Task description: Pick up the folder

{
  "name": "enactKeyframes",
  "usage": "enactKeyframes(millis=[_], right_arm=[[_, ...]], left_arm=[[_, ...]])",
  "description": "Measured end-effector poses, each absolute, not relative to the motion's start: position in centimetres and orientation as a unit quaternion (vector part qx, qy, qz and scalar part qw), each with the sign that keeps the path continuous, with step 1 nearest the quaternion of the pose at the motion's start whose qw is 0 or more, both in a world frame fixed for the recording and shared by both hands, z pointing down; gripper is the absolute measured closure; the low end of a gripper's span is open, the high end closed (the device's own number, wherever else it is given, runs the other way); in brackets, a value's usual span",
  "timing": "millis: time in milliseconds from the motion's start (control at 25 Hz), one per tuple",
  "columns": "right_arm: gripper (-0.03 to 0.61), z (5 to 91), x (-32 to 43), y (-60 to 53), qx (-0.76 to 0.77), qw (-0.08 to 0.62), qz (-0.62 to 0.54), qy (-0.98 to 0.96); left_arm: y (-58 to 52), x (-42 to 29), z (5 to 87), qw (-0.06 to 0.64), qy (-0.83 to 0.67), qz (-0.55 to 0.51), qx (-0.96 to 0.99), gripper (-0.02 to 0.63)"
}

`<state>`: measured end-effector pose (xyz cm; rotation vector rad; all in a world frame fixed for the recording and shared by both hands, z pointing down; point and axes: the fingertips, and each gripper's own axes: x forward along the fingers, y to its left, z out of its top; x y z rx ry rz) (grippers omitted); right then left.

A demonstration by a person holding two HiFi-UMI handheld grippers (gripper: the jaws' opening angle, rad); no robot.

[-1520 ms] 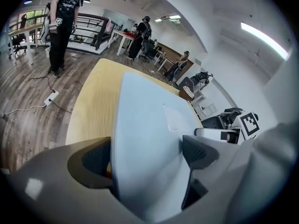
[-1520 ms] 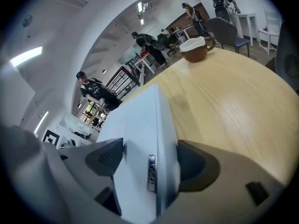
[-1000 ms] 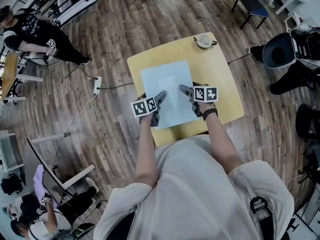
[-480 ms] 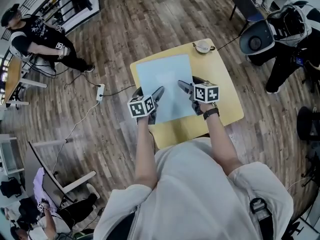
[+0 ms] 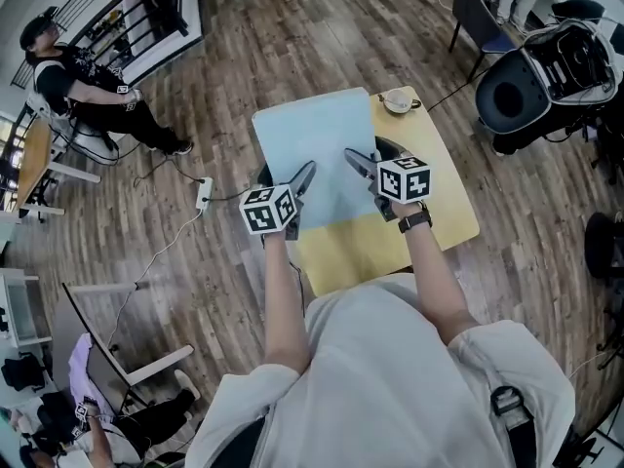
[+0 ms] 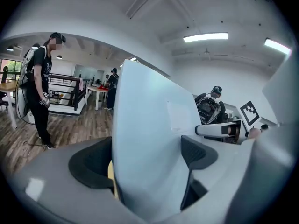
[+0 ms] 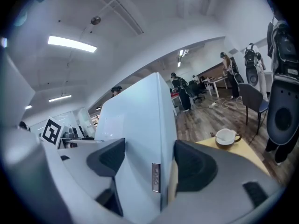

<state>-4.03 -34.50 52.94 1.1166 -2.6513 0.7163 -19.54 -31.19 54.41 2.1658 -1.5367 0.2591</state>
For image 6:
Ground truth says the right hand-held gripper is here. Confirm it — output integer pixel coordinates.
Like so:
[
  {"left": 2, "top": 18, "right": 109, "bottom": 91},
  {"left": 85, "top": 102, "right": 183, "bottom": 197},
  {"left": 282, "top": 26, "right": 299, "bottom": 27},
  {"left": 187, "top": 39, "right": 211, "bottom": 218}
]
[{"left": 195, "top": 100, "right": 261, "bottom": 146}]

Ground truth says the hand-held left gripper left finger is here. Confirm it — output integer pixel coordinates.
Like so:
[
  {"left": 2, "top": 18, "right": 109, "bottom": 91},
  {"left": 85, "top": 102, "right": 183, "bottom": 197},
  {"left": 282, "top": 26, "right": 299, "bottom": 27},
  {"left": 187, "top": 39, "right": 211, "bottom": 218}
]
[{"left": 7, "top": 136, "right": 147, "bottom": 224}]

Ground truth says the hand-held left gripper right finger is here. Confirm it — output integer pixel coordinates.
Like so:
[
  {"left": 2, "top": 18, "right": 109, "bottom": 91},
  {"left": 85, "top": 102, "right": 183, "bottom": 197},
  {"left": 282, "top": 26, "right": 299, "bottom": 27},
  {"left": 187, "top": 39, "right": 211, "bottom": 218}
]
[{"left": 163, "top": 122, "right": 296, "bottom": 224}]

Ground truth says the dark backpack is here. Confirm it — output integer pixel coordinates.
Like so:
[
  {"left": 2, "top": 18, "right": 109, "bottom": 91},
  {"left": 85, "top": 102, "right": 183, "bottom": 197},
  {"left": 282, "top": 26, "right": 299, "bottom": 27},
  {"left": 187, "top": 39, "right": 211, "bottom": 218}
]
[{"left": 197, "top": 96, "right": 221, "bottom": 125}]

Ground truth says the black metal railing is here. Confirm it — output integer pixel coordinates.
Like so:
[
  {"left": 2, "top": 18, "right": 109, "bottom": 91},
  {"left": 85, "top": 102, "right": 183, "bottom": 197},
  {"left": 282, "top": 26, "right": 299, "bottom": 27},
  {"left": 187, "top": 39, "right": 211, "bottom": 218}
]
[{"left": 48, "top": 73, "right": 86, "bottom": 113}]

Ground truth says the long ceiling light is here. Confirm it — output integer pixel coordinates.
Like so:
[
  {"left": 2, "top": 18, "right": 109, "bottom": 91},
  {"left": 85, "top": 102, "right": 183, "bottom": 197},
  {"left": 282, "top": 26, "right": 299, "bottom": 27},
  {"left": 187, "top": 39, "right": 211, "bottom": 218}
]
[
  {"left": 183, "top": 32, "right": 229, "bottom": 43},
  {"left": 263, "top": 38, "right": 292, "bottom": 56}
]

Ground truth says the white backpack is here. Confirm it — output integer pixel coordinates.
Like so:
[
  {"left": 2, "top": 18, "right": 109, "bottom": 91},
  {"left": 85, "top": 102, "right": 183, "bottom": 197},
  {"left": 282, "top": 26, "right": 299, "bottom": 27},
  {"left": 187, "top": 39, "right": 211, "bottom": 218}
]
[{"left": 17, "top": 46, "right": 47, "bottom": 119}]

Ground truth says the window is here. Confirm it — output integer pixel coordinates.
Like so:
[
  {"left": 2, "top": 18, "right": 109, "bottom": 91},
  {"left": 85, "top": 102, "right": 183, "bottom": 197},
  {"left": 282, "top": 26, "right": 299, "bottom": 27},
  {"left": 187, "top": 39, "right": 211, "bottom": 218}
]
[{"left": 0, "top": 59, "right": 23, "bottom": 84}]

